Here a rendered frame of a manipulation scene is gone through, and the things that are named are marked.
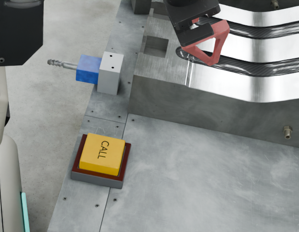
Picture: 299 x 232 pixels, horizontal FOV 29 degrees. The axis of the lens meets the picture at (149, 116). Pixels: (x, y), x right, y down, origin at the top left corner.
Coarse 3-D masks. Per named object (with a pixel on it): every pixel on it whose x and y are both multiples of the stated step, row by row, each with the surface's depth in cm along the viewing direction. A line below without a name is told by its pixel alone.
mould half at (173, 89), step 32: (160, 0) 109; (160, 32) 102; (160, 64) 96; (192, 64) 98; (160, 96) 96; (192, 96) 95; (224, 96) 94; (256, 96) 95; (288, 96) 93; (224, 128) 99; (256, 128) 98
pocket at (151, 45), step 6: (144, 36) 101; (150, 36) 101; (144, 42) 102; (150, 42) 102; (156, 42) 102; (162, 42) 102; (144, 48) 102; (150, 48) 103; (156, 48) 103; (162, 48) 103; (150, 54) 102; (156, 54) 102; (162, 54) 102
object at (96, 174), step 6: (84, 138) 92; (126, 144) 92; (78, 150) 90; (126, 150) 91; (78, 156) 89; (126, 156) 90; (78, 162) 88; (126, 162) 89; (72, 168) 87; (78, 168) 87; (90, 174) 87; (96, 174) 87; (102, 174) 87; (108, 174) 87; (120, 174) 87; (120, 180) 87
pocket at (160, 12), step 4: (152, 4) 109; (156, 4) 109; (160, 4) 109; (152, 8) 110; (156, 8) 110; (160, 8) 110; (164, 8) 110; (152, 12) 109; (156, 12) 111; (160, 12) 110; (164, 12) 110; (152, 16) 110; (156, 16) 110; (160, 16) 110; (164, 16) 110; (168, 20) 110
